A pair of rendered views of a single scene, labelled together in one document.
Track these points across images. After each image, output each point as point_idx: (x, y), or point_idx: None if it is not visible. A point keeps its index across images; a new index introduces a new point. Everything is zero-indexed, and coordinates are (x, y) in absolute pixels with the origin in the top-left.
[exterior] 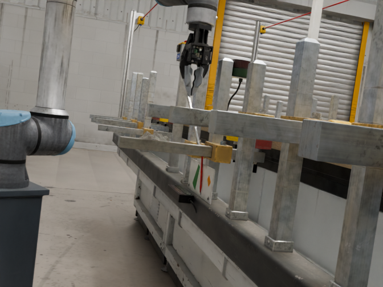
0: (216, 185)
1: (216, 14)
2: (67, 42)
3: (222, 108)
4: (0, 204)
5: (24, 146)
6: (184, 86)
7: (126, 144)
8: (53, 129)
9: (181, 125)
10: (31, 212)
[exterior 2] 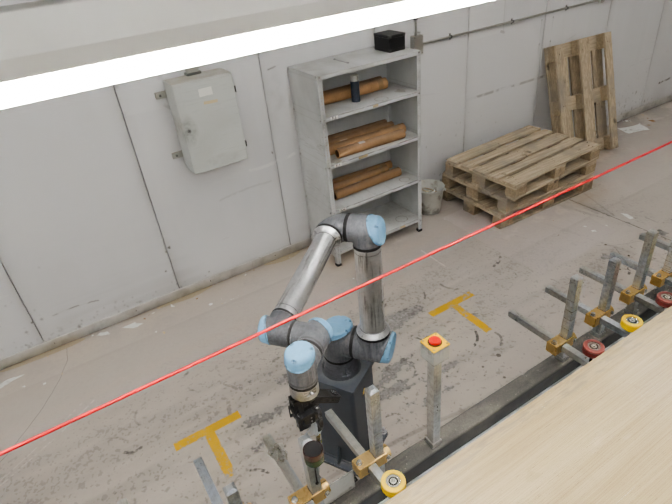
0: None
1: (304, 393)
2: (367, 286)
3: (306, 471)
4: (322, 387)
5: (340, 355)
6: (430, 380)
7: (265, 444)
8: (363, 348)
9: (432, 412)
10: (344, 399)
